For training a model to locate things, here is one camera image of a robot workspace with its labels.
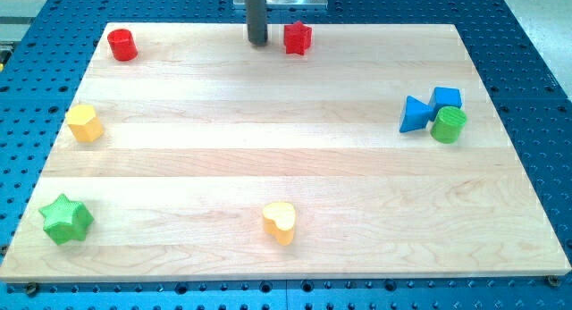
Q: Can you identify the red star block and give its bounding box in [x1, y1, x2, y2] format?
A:
[283, 21, 313, 55]

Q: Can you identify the blue cube block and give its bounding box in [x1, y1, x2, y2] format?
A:
[428, 87, 462, 121]

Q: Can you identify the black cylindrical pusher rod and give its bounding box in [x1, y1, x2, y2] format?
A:
[244, 0, 268, 46]

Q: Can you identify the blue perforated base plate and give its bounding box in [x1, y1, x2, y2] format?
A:
[1, 0, 571, 309]

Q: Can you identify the yellow hexagon block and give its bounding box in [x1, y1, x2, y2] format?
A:
[65, 105, 104, 142]

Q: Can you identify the green cylinder block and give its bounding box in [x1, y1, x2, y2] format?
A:
[430, 106, 467, 144]

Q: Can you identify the blue triangle block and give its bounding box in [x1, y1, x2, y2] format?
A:
[399, 96, 433, 133]

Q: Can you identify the green star block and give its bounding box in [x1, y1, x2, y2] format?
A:
[38, 194, 94, 245]

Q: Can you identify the yellow heart block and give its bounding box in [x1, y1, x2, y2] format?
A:
[263, 202, 297, 246]

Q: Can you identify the red cylinder block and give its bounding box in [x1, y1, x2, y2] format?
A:
[107, 29, 138, 62]

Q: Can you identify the light wooden board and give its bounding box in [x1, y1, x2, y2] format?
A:
[1, 23, 570, 283]

